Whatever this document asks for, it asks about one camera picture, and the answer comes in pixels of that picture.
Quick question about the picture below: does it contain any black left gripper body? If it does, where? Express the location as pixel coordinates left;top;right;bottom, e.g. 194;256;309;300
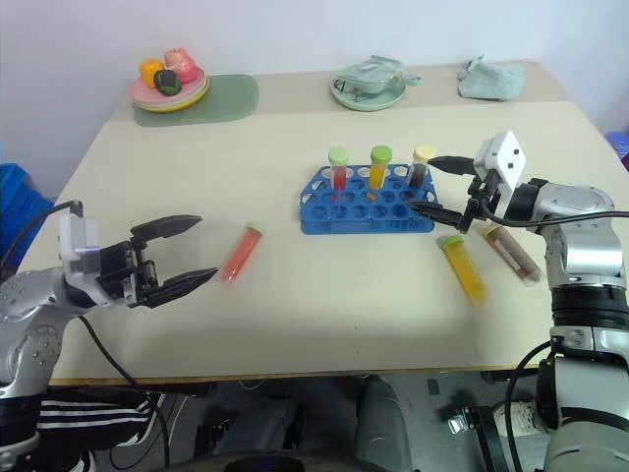
94;234;161;310

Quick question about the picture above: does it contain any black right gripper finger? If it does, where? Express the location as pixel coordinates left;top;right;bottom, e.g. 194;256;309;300
407;198;469;233
427;154;478;176

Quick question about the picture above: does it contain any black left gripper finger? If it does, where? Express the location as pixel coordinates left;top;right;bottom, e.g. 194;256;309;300
129;213;204;243
141;266;219;310

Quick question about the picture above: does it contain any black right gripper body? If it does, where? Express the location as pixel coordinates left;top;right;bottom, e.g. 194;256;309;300
460;168;503;233

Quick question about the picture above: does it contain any dark brown tube yellow cap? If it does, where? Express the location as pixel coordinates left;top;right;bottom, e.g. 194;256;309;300
407;144;438;191

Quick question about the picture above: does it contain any yellow tube green cap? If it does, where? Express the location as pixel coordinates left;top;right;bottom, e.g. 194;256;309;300
437;234;490;305
368;145;393;191

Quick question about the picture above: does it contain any red tube green cap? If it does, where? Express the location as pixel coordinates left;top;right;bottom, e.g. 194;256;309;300
327;147;351;192
217;221;267;284

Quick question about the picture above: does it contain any blue test tube rack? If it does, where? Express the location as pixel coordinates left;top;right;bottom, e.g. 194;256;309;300
299;164;436;237

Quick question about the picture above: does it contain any teal crumpled cloth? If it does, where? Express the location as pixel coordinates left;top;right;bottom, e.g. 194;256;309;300
457;53;525;102

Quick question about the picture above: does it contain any light green plate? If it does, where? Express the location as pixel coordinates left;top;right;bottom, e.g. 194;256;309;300
329;72;409;112

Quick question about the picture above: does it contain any yellow plate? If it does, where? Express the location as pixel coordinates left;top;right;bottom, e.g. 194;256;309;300
132;78;212;115

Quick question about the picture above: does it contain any blue plastic crate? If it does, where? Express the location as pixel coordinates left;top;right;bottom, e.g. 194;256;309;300
0;162;56;238

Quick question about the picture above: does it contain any pink plate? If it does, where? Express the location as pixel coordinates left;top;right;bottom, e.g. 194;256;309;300
129;67;206;105

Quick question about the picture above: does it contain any green placemat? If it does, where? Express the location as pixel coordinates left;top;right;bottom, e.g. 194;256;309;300
132;73;261;130

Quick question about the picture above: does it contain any purple blue container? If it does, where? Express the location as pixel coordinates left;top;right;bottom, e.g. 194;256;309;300
605;129;629;174

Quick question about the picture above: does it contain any black white striped trouser leg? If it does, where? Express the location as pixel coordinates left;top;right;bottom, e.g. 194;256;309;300
33;384;166;472

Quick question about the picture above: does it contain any grey rounded shape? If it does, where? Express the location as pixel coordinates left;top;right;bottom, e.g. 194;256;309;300
352;375;410;472

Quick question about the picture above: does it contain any white shoe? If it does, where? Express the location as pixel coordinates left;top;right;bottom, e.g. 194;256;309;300
492;398;543;438

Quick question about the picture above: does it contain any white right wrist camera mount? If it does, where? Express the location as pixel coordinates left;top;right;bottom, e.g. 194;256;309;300
473;130;530;218

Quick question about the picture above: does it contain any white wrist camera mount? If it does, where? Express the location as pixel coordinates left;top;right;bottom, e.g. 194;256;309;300
58;212;107;287
473;130;530;218

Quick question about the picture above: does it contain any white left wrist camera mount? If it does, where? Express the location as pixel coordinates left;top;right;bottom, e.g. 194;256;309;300
58;212;107;287

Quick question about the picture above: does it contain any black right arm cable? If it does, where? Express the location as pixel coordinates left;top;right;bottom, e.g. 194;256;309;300
471;195;629;228

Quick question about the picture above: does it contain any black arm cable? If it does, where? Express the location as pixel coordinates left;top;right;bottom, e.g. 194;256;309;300
0;199;85;276
471;195;629;228

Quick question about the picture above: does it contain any black hanging cable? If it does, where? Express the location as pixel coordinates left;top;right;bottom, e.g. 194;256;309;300
80;316;172;471
504;340;557;472

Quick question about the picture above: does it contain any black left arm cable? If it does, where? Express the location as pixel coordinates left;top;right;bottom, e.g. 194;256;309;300
0;199;85;276

